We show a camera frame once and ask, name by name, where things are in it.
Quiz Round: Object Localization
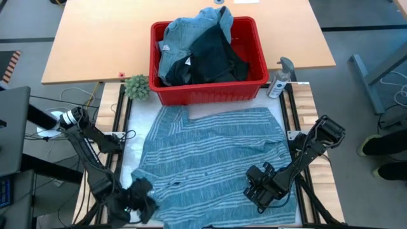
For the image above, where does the blue white striped shirt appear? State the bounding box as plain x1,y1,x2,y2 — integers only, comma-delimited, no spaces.
130,106,298,226

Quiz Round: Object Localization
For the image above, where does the dark grey monitor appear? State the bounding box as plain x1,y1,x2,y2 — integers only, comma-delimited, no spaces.
0,85,32,177

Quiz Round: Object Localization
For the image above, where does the black monitor pole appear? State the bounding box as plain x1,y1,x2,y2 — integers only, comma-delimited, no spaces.
27,101,61,130

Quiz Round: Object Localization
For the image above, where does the dark navy garment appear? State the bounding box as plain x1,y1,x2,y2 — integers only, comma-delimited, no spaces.
165,24,251,87

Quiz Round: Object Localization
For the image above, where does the clear spray bottle grey trigger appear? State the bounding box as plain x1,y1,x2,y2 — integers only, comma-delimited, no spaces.
266,57,296,99

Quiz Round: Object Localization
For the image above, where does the small potted green plant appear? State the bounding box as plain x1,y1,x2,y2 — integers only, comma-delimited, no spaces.
123,74,152,102

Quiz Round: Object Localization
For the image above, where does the white padded table mat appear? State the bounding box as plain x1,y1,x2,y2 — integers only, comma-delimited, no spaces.
113,87,303,227

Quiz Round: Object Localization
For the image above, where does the yellow cord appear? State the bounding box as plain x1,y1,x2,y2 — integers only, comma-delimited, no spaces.
85,81,102,111

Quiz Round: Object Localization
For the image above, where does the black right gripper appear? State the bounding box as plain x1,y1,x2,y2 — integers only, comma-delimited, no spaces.
243,162,289,213

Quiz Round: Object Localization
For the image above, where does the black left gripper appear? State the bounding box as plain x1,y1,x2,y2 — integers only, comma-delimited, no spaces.
124,177,160,225

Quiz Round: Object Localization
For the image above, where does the black aluminium table frame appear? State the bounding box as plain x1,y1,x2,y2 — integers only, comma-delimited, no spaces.
71,82,346,229

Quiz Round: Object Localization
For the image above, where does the white round base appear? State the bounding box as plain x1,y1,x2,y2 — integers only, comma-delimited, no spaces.
36,109,69,139

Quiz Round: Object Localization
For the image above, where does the black chair base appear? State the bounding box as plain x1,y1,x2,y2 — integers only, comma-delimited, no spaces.
377,104,407,131

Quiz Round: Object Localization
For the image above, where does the red plastic laundry bin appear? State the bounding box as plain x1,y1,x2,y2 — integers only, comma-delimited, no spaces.
148,16,270,107

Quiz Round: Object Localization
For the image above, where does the black keyboard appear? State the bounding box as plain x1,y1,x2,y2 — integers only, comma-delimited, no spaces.
0,177,14,209

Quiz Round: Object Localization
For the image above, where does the white floor cable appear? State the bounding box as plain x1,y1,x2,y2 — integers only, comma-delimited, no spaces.
379,70,407,108

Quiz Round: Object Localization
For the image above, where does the person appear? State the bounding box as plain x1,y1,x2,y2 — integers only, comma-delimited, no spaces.
357,128,407,182

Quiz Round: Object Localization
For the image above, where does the light wooden desk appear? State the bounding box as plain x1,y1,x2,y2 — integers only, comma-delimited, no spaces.
41,0,337,85

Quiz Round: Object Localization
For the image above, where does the light blue denim garment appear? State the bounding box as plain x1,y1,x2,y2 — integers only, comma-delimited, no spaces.
158,6,235,84

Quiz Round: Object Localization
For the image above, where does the grey desk leg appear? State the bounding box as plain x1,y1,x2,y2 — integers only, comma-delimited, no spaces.
348,41,407,115

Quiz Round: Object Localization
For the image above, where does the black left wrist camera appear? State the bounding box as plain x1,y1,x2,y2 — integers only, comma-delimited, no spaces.
107,190,133,228

